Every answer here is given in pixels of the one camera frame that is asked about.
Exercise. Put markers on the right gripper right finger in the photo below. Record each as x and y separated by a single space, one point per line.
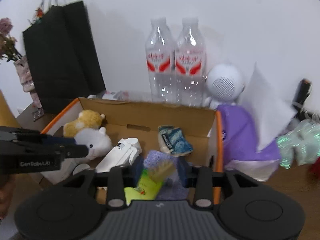
200 178

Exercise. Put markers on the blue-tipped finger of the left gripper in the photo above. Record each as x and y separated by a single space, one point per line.
63 141

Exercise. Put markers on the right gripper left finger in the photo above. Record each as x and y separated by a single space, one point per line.
117 179

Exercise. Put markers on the green snack packet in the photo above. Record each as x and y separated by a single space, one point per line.
146 183

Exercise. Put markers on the white folded device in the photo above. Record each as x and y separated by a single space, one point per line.
124 153

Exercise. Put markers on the purple cloth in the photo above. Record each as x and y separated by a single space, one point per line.
172 188

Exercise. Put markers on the yellow plush hamster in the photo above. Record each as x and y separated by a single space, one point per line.
86 119

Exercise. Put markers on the white plush hamster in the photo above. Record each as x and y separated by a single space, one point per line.
97 142

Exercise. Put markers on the starry night tissue pack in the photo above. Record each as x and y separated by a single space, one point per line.
172 141

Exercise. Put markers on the red cardboard box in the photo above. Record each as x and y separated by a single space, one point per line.
201 126

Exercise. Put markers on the purple tissue pack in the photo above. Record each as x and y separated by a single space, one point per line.
251 127

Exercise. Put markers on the black paper bag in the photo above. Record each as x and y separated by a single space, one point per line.
62 57

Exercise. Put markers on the patterned flower vase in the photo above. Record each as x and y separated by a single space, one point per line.
26 80

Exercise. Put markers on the right water bottle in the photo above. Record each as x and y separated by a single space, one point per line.
190 64

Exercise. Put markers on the water bottle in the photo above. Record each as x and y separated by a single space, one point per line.
160 55
190 64

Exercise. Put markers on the white round speaker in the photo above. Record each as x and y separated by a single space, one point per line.
224 84

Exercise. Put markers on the pink flower bouquet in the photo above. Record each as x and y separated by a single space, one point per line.
8 49

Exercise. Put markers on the iridescent plastic wrap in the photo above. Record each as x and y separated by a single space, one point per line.
300 144

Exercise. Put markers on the left water bottle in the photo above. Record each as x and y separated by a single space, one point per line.
160 55

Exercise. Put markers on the black cylinder object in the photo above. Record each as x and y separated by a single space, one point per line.
302 93

